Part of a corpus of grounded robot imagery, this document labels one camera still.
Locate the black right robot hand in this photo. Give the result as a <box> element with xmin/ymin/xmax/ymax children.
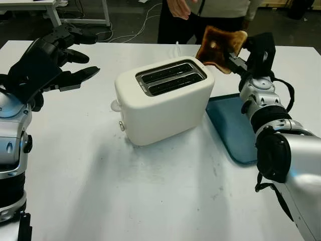
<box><xmin>227</xmin><ymin>35</ymin><xmax>255</xmax><ymax>76</ymax></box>

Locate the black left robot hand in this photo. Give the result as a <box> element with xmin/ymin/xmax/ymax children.
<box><xmin>7</xmin><ymin>24</ymin><xmax>100</xmax><ymax>102</ymax></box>

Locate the person's right hand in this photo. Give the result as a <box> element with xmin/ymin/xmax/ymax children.
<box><xmin>168</xmin><ymin>0</ymin><xmax>191</xmax><ymax>20</ymax></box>

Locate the browned toast slice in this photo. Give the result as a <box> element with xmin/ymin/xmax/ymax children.
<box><xmin>195</xmin><ymin>25</ymin><xmax>248</xmax><ymax>75</ymax></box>

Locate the person in dark trousers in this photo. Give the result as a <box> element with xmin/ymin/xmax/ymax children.
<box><xmin>157</xmin><ymin>0</ymin><xmax>264</xmax><ymax>46</ymax></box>

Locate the white two-slot toaster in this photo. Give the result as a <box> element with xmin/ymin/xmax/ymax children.
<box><xmin>110</xmin><ymin>56</ymin><xmax>216</xmax><ymax>147</ymax></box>

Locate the wooden crate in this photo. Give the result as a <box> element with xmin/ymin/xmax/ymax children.
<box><xmin>260</xmin><ymin>0</ymin><xmax>289</xmax><ymax>7</ymax></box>

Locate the white office desk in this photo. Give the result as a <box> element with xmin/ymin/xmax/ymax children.
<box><xmin>0</xmin><ymin>0</ymin><xmax>111</xmax><ymax>27</ymax></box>

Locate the black bin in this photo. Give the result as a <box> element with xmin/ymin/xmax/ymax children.
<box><xmin>285</xmin><ymin>0</ymin><xmax>308</xmax><ymax>20</ymax></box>

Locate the blue plastic tray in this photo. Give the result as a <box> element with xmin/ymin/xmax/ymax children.
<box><xmin>205</xmin><ymin>92</ymin><xmax>259</xmax><ymax>165</ymax></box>

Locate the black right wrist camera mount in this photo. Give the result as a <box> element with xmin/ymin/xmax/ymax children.
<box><xmin>248</xmin><ymin>32</ymin><xmax>276</xmax><ymax>76</ymax></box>

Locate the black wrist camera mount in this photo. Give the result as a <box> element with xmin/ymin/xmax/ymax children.
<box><xmin>248</xmin><ymin>32</ymin><xmax>276</xmax><ymax>76</ymax></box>
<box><xmin>23</xmin><ymin>90</ymin><xmax>45</xmax><ymax>112</ymax></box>

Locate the white cable on floor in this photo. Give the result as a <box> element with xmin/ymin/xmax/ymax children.
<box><xmin>110</xmin><ymin>2</ymin><xmax>164</xmax><ymax>43</ymax></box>

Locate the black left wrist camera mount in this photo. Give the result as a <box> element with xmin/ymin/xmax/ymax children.
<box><xmin>23</xmin><ymin>90</ymin><xmax>45</xmax><ymax>112</ymax></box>

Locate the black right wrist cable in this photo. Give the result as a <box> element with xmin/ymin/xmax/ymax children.
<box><xmin>272</xmin><ymin>77</ymin><xmax>295</xmax><ymax>114</ymax></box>

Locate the black right upper arm cable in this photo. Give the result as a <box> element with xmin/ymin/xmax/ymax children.
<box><xmin>254</xmin><ymin>173</ymin><xmax>294</xmax><ymax>223</ymax></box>

